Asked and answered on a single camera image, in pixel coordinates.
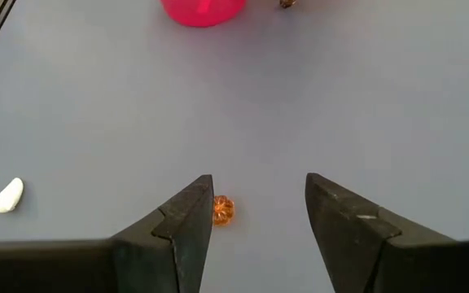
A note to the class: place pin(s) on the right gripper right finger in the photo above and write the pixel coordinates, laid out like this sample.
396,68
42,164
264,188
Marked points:
348,244

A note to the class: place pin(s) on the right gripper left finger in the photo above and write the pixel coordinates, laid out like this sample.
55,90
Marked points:
169,252

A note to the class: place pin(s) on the orange translucent pumpkin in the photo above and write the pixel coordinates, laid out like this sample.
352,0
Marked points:
224,211

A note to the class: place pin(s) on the white plastic ghost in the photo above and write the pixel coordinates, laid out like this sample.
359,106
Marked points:
8,196

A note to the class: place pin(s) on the dark translucent skull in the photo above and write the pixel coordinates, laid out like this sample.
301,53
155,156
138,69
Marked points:
287,3

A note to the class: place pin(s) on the grey-blue table mat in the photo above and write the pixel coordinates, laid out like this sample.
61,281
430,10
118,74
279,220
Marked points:
259,101

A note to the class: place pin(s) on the pink plastic bowl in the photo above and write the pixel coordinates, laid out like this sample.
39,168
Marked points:
218,14

